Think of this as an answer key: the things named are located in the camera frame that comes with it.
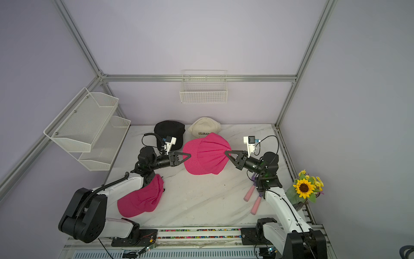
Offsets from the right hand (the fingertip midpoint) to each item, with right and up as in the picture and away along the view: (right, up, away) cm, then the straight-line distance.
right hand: (227, 154), depth 72 cm
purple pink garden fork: (+14, -22, +15) cm, 30 cm away
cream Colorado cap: (-13, +16, +35) cm, 41 cm away
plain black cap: (-34, +14, +37) cm, 52 cm away
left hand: (-18, -2, +5) cm, 19 cm away
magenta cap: (-9, 0, +4) cm, 10 cm away
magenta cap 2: (-41, -24, +10) cm, 49 cm away
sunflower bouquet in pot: (+31, -13, -7) cm, 35 cm away
